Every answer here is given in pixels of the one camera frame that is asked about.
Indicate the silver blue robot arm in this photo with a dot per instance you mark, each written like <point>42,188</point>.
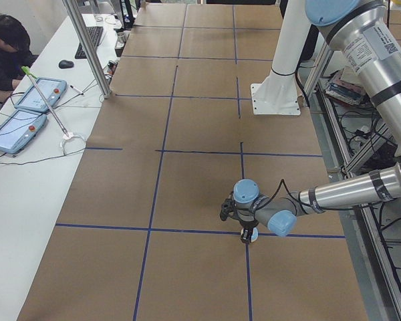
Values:
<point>373,75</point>

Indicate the silver reacher stick green handle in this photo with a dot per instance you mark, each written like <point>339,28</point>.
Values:
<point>67,136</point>

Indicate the metal cup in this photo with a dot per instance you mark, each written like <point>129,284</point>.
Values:
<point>121,40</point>

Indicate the aluminium side rail frame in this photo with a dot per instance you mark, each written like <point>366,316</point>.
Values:
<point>354,141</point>

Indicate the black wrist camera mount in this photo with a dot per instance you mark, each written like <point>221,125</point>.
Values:
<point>227,209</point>

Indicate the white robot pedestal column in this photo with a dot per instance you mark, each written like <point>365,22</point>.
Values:
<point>277,94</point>

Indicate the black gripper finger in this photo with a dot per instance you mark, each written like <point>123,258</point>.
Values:
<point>247,235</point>

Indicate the person in black clothes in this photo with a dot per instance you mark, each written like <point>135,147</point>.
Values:
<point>14,54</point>

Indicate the black computer mouse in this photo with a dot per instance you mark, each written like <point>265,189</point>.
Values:
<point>65,64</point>

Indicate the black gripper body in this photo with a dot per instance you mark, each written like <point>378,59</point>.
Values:
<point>246,225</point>

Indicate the aluminium frame post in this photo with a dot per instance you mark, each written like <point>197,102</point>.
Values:
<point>85,40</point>

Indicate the lower teach pendant tablet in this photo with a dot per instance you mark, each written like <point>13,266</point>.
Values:
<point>19,129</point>

